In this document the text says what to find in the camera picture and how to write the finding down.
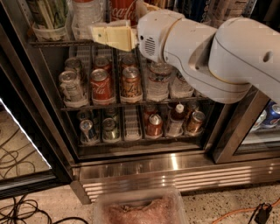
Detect blue silver can bottom front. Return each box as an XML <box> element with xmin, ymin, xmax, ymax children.
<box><xmin>80</xmin><ymin>119</ymin><xmax>97</xmax><ymax>142</ymax></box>

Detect red coca-cola can top shelf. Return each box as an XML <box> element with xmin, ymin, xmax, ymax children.
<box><xmin>109</xmin><ymin>0</ymin><xmax>137</xmax><ymax>25</ymax></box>

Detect silver can shelf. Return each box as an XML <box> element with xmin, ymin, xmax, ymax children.
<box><xmin>65</xmin><ymin>57</ymin><xmax>84</xmax><ymax>77</ymax></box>
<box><xmin>59</xmin><ymin>70</ymin><xmax>85</xmax><ymax>102</ymax></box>

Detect fridge door with light strip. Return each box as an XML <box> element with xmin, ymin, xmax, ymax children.
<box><xmin>0</xmin><ymin>28</ymin><xmax>72</xmax><ymax>199</ymax></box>

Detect white patterned can top shelf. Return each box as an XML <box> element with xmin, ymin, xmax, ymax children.
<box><xmin>213</xmin><ymin>0</ymin><xmax>247</xmax><ymax>27</ymax></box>

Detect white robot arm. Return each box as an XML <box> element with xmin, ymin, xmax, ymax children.
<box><xmin>88</xmin><ymin>3</ymin><xmax>280</xmax><ymax>104</ymax></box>

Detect water bottle middle left front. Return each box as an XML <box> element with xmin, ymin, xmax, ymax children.
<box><xmin>147</xmin><ymin>62</ymin><xmax>172</xmax><ymax>102</ymax></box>

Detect orange cable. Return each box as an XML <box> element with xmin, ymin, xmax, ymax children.
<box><xmin>211</xmin><ymin>197</ymin><xmax>280</xmax><ymax>224</ymax></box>

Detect clear water bottle top shelf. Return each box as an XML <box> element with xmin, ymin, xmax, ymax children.
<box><xmin>72</xmin><ymin>0</ymin><xmax>102</xmax><ymax>40</ymax></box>

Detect silver can middle shelf front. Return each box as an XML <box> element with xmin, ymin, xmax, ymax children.
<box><xmin>59</xmin><ymin>70</ymin><xmax>85</xmax><ymax>102</ymax></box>

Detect silver can middle shelf rear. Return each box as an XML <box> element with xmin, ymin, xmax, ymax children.
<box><xmin>65</xmin><ymin>57</ymin><xmax>84</xmax><ymax>77</ymax></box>

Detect blue pepsi can top shelf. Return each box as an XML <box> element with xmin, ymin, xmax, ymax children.
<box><xmin>176</xmin><ymin>0</ymin><xmax>211</xmax><ymax>23</ymax></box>

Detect steel fridge base grille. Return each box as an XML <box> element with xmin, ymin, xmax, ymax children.
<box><xmin>70</xmin><ymin>152</ymin><xmax>280</xmax><ymax>204</ymax></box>

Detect red can bottom front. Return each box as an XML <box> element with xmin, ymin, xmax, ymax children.
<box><xmin>146</xmin><ymin>114</ymin><xmax>163</xmax><ymax>137</ymax></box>

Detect water bottle middle right front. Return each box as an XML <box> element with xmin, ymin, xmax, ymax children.
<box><xmin>170</xmin><ymin>73</ymin><xmax>194</xmax><ymax>98</ymax></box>

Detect red coke can middle rear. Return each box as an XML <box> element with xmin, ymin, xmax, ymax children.
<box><xmin>93</xmin><ymin>56</ymin><xmax>112</xmax><ymax>74</ymax></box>

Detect blue pepsi can right fridge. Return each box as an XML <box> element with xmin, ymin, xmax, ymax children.
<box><xmin>262</xmin><ymin>101</ymin><xmax>280</xmax><ymax>129</ymax></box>

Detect black cables on floor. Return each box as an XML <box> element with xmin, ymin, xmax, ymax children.
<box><xmin>0</xmin><ymin>194</ymin><xmax>89</xmax><ymax>224</ymax></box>

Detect small white-capped bottle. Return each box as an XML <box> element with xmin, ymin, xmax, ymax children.
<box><xmin>166</xmin><ymin>103</ymin><xmax>185</xmax><ymax>137</ymax></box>

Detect red coke can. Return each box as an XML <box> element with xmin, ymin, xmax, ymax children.
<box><xmin>93</xmin><ymin>56</ymin><xmax>112</xmax><ymax>74</ymax></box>
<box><xmin>90</xmin><ymin>68</ymin><xmax>113</xmax><ymax>101</ymax></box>

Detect red coke can middle front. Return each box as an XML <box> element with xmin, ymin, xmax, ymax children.
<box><xmin>90</xmin><ymin>68</ymin><xmax>113</xmax><ymax>101</ymax></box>

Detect orange can middle rear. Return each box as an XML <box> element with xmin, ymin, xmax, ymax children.
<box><xmin>121</xmin><ymin>55</ymin><xmax>137</xmax><ymax>69</ymax></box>

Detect orange can middle front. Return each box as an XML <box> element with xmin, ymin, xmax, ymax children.
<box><xmin>122</xmin><ymin>66</ymin><xmax>142</xmax><ymax>98</ymax></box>

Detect copper can bottom right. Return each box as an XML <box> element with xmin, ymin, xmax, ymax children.
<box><xmin>186</xmin><ymin>111</ymin><xmax>206</xmax><ymax>134</ymax></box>

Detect black plug box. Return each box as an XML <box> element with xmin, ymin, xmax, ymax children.
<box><xmin>255</xmin><ymin>203</ymin><xmax>272</xmax><ymax>224</ymax></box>

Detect middle wire shelf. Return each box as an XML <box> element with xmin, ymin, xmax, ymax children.
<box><xmin>60</xmin><ymin>97</ymin><xmax>212</xmax><ymax>111</ymax></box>

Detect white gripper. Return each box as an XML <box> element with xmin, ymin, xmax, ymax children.
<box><xmin>88</xmin><ymin>0</ymin><xmax>185</xmax><ymax>62</ymax></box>

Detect green striped can top shelf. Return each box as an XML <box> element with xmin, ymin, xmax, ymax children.
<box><xmin>26</xmin><ymin>0</ymin><xmax>70</xmax><ymax>41</ymax></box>

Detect green can bottom front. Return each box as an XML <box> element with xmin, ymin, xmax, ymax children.
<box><xmin>102</xmin><ymin>118</ymin><xmax>120</xmax><ymax>140</ymax></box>

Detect orange can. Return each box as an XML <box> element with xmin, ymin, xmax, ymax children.
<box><xmin>122</xmin><ymin>66</ymin><xmax>142</xmax><ymax>98</ymax></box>
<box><xmin>121</xmin><ymin>55</ymin><xmax>137</xmax><ymax>69</ymax></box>

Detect clear plastic bin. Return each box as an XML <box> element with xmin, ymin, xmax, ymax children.
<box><xmin>93</xmin><ymin>187</ymin><xmax>188</xmax><ymax>224</ymax></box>

